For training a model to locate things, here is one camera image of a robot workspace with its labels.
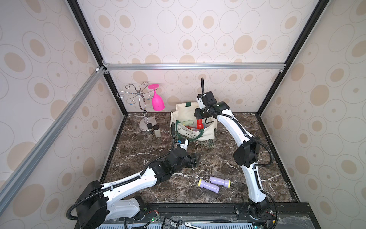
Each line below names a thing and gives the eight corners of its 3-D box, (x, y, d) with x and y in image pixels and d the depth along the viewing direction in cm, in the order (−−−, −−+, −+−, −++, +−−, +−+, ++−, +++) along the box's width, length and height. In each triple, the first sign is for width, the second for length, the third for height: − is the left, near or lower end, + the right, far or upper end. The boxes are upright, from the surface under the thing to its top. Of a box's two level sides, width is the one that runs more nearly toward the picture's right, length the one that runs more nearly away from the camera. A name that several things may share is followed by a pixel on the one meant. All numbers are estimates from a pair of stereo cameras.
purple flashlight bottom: (196, 186, 84) (197, 184, 81) (198, 180, 87) (199, 177, 83) (217, 194, 81) (218, 192, 78) (219, 188, 84) (220, 185, 80)
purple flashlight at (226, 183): (208, 183, 85) (209, 181, 82) (209, 177, 88) (210, 175, 84) (228, 188, 84) (230, 186, 80) (229, 182, 86) (231, 180, 82)
